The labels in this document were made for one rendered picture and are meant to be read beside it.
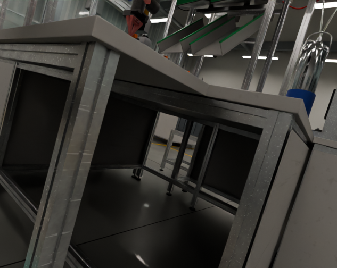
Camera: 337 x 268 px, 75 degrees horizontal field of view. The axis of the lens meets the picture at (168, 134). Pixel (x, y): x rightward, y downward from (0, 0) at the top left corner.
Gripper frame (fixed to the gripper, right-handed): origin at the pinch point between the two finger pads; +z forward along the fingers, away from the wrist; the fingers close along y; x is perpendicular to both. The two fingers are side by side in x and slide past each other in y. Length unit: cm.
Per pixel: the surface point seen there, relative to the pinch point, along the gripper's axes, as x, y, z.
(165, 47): -1.5, -20.7, 4.3
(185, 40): 3.0, -32.7, 3.5
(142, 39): -6.9, -1.0, -0.8
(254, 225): 16, -73, 48
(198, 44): -1.0, -35.6, 3.1
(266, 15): -12, -52, -13
